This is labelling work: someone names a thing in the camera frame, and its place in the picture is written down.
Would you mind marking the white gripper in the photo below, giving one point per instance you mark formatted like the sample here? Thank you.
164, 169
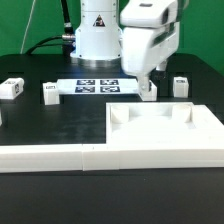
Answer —
150, 36

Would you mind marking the white square tabletop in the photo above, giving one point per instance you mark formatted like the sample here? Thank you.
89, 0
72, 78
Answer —
161, 123

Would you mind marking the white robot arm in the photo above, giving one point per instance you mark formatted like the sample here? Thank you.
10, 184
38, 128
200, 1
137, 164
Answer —
98, 39

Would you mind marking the white L-shaped fence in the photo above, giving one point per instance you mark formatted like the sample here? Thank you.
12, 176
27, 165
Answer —
86, 157

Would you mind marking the apriltag base plate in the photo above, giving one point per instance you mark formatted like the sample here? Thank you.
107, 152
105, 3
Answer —
97, 86

